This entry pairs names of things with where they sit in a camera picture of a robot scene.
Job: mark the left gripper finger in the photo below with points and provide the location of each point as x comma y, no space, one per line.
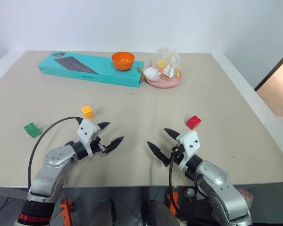
114,143
104,125

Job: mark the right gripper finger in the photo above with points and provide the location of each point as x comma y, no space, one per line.
172,134
159,153

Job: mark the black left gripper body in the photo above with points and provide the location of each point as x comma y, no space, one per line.
96,144

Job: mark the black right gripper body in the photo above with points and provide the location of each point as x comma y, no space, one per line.
178,155

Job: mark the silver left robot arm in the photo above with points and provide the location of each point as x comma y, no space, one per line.
54,162

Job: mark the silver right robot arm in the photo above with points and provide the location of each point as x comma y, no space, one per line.
217,181

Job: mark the yellow toy block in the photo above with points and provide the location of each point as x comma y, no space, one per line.
88,112

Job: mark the red toy block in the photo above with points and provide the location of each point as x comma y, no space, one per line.
193,122

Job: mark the orange clamp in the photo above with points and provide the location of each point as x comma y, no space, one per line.
172,202
66,210

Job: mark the pink plate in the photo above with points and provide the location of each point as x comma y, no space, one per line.
166,82

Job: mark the teal keyboard box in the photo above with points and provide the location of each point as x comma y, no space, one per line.
89,68

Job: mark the orange snack packet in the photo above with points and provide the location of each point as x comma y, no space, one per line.
169,71

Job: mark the small brown stick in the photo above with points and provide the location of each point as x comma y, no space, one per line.
140,71

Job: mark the white crumpled wrapper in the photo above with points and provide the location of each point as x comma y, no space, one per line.
151,73

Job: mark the green toy block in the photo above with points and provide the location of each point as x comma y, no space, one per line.
32,130

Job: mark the orange bowl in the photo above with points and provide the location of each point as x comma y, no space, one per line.
123,61

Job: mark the clear plastic bag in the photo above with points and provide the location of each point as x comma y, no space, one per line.
166,56

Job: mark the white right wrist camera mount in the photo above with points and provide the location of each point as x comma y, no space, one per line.
189,143

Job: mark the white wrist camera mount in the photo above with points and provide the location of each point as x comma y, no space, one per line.
86,130
189,143

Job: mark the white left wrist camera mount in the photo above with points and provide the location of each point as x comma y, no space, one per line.
86,130

